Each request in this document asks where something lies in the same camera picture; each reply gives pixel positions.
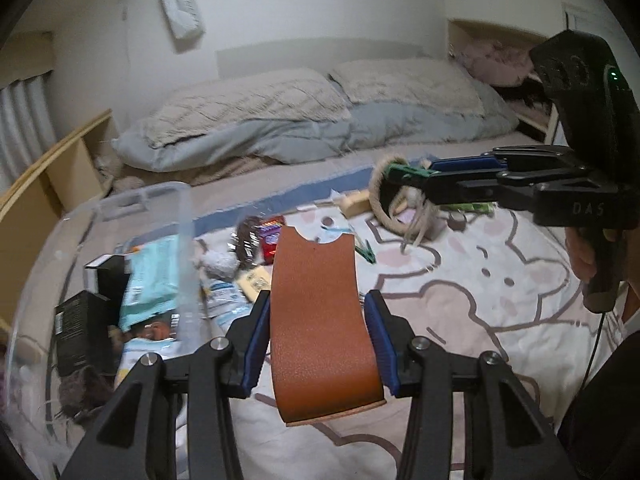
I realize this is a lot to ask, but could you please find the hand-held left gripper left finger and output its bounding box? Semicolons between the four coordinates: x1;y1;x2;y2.
59;290;273;480

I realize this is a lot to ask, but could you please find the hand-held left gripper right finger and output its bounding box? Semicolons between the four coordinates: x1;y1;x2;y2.
364;290;563;480

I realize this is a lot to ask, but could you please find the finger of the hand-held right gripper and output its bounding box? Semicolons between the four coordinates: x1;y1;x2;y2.
421;165;590;209
429;145;577;174

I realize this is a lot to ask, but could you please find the dark green clothespin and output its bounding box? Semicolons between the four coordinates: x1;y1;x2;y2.
387;161;433;184

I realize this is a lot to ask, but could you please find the brown leather case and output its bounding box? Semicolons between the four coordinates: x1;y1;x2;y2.
270;225;388;428

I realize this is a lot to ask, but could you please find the white blue medicine sachet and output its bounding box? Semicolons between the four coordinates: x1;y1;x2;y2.
117;337;178;391

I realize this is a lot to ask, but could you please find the light blue wet wipes packet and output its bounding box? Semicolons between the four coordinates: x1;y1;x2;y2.
118;237;183;331

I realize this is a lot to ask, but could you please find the clear plastic storage box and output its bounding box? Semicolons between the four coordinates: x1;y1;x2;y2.
7;180;213;466

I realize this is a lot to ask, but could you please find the person's right hand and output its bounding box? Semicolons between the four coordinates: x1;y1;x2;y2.
566;226;596;283

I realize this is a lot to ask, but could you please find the small blue white sachet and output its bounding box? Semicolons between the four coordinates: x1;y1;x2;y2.
207;281;243;306
209;297;249;318

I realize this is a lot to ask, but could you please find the cream wrapped bar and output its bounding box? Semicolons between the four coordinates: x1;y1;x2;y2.
235;265;274;294

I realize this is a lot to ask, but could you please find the white crumpled tissue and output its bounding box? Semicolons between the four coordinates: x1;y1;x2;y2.
200;250;237;282

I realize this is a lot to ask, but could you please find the beige fuzzy pouch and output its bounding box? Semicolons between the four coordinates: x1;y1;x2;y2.
369;156;441;247

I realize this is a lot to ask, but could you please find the pink cloth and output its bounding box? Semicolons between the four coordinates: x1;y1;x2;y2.
462;40;537;87

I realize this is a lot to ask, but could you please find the dark foil packet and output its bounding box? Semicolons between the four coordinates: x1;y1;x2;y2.
234;215;261;267

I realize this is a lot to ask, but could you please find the red snack packet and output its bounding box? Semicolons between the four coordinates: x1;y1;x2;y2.
257;216;287;264

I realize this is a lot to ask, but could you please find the clear snack bag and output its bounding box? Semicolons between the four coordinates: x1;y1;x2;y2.
125;317;183;346

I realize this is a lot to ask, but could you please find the wooden block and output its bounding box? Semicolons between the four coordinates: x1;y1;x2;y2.
340;191;374;217

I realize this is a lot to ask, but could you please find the pink cartoon printed blanket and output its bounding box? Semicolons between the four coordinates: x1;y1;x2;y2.
30;167;617;480

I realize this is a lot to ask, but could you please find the black box with white edge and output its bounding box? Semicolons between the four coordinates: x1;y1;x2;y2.
82;255;133;306

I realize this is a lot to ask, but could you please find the tan blanket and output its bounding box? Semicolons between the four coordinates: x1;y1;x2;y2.
122;152;301;189

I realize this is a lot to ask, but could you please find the black cardboard box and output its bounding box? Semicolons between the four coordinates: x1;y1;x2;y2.
54;290;118;378

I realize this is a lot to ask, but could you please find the dark brown fuzzy item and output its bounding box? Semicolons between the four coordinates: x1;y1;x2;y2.
57;365;118;422

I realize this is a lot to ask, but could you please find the beige plush toy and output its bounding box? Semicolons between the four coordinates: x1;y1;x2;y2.
94;150;126;189

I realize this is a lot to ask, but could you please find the person's dark clothing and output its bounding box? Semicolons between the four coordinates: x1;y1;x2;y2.
555;280;640;480

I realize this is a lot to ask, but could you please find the wooden bedside shelf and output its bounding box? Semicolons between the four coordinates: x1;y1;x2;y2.
0;110;117;321

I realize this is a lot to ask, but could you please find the grey curtain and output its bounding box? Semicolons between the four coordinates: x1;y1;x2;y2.
0;75;57;187

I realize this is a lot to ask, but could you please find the wooden wall niche shelf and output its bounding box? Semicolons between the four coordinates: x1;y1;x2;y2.
447;17;566;144

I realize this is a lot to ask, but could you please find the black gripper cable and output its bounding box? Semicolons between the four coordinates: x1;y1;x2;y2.
581;309;609;397

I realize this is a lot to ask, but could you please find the white wall-hung pouch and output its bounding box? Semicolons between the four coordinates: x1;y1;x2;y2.
160;0;206;41

